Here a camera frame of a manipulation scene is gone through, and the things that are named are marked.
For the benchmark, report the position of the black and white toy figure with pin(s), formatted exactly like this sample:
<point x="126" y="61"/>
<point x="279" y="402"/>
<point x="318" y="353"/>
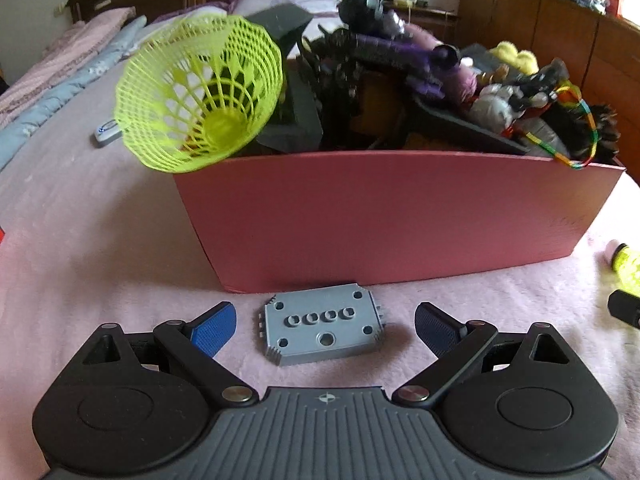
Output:
<point x="360" y="7"/>

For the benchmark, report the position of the pink quilt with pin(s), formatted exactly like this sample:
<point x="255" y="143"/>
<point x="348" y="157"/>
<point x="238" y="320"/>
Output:
<point x="60" y="55"/>

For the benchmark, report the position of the grey studded plate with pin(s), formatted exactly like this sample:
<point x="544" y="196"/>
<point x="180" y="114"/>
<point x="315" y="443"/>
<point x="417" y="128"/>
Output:
<point x="300" y="347"/>

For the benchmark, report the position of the large yellow-green shuttlecock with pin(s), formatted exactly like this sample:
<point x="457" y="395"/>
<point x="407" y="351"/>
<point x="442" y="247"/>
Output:
<point x="220" y="127"/>

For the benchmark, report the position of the light blue floral quilt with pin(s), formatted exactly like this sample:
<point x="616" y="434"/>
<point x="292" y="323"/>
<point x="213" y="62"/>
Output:
<point x="65" y="95"/>

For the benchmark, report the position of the wooden nightstand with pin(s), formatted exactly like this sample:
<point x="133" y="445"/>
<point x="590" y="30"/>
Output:
<point x="435" y="22"/>

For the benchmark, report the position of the red and white toy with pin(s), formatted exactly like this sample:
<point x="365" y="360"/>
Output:
<point x="492" y="107"/>

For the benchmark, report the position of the pink cardboard box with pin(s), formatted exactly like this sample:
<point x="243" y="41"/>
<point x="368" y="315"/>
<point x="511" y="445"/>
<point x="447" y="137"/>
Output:
<point x="375" y="220"/>

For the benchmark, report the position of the pink pouch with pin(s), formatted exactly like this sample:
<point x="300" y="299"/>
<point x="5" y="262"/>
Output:
<point x="462" y="82"/>

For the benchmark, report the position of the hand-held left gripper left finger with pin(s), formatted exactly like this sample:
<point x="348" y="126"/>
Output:
<point x="215" y="327"/>

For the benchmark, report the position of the white remote control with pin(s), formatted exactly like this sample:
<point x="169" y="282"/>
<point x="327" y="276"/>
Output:
<point x="107" y="132"/>

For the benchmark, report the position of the purple toy robot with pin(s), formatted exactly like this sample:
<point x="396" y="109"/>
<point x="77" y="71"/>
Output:
<point x="390" y="52"/>

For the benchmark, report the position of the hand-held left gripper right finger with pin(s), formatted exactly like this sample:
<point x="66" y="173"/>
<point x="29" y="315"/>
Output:
<point x="437" y="330"/>

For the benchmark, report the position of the black furry ball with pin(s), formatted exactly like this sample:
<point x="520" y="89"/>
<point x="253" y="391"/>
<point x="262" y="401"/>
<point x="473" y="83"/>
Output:
<point x="607" y="135"/>

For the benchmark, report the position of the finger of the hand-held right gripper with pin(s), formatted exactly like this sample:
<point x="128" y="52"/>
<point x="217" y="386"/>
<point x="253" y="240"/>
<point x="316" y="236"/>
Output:
<point x="625" y="310"/>

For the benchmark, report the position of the wooden dresser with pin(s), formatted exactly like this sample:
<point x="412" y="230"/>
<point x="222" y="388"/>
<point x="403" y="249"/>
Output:
<point x="560" y="25"/>

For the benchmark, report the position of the yellow plush toy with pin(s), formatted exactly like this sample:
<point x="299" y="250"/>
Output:
<point x="515" y="57"/>

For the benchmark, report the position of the black cardboard piece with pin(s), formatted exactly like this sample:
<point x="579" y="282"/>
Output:
<point x="295" y="110"/>

